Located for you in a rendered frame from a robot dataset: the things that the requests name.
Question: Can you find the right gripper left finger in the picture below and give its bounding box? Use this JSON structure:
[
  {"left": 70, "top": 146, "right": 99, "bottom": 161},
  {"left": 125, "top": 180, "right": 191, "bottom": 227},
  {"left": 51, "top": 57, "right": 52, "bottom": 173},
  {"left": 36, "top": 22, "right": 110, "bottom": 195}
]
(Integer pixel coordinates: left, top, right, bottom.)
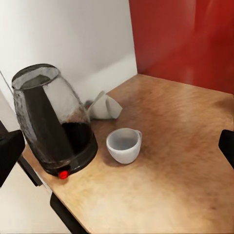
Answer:
[{"left": 0, "top": 130, "right": 26, "bottom": 188}]

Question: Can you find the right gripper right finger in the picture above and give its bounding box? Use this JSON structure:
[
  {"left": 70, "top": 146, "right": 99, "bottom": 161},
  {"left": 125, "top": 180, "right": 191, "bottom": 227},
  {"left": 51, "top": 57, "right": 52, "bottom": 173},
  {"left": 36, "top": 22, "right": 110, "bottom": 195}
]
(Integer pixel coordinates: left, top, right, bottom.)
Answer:
[{"left": 218, "top": 130, "right": 234, "bottom": 169}]

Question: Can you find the paper coffee filter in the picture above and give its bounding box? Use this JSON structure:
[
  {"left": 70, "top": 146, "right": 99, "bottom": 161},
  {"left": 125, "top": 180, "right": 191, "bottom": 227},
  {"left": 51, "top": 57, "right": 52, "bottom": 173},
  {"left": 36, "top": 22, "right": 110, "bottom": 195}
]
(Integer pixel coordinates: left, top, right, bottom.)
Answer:
[{"left": 86, "top": 90, "right": 123, "bottom": 120}]

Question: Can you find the coffee cup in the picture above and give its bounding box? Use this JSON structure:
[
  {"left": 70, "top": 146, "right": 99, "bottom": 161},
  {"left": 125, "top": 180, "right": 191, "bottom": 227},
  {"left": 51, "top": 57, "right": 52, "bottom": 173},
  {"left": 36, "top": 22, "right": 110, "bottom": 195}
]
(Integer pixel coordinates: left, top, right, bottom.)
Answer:
[{"left": 106, "top": 128, "right": 142, "bottom": 163}]

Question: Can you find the electric kettle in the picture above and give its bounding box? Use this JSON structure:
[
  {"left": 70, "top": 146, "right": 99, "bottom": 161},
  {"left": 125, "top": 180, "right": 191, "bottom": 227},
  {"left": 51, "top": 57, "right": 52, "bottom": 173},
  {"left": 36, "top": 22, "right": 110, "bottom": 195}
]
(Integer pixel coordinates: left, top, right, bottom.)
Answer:
[{"left": 11, "top": 63, "right": 98, "bottom": 179}]

